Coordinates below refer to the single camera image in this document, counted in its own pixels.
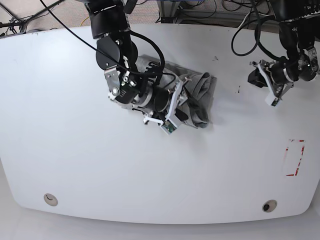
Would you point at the wrist camera image-right arm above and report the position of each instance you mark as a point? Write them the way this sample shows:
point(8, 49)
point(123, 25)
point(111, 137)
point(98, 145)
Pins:
point(272, 100)

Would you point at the grey T-shirt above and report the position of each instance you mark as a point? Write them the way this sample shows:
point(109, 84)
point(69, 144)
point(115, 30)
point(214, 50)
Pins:
point(193, 93)

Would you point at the wrist camera image-left arm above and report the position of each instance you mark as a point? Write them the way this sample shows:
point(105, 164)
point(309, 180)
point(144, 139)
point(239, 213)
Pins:
point(170, 125)

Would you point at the black cylinder object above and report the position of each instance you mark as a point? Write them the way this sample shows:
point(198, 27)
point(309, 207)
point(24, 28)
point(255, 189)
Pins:
point(129, 6)

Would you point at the left table cable grommet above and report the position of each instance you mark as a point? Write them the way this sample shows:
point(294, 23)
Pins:
point(50, 199)

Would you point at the red tape rectangle marker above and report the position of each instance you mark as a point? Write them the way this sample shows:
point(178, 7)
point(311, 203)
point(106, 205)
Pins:
point(293, 157)

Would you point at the right table cable grommet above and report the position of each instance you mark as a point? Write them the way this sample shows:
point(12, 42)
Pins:
point(269, 206)

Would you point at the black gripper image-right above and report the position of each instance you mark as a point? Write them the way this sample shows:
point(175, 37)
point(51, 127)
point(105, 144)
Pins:
point(278, 75)

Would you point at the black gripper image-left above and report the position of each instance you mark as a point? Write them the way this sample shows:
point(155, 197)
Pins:
point(160, 103)

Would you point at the table cable grommet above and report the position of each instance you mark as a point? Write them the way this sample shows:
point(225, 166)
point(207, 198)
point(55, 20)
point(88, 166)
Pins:
point(50, 199)
point(269, 206)

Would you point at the aluminium frame with cables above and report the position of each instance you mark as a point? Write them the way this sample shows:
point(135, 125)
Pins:
point(223, 13)

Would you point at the black tripod stand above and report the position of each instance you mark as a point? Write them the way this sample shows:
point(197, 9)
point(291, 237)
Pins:
point(18, 25)

